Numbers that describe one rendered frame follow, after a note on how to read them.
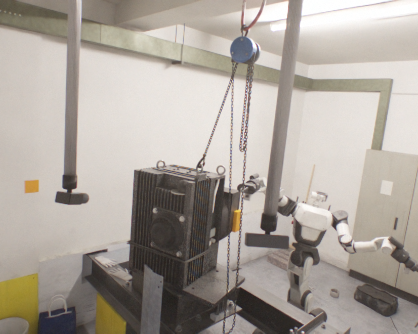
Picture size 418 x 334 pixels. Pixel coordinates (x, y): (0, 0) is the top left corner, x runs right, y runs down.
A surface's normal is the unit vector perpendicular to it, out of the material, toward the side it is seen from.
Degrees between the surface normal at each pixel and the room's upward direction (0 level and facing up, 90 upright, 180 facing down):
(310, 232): 80
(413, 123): 90
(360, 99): 90
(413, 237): 90
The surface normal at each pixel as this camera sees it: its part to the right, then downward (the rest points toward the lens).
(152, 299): -0.58, 0.07
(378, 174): -0.73, 0.04
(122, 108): 0.67, 0.17
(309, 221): -0.14, -0.04
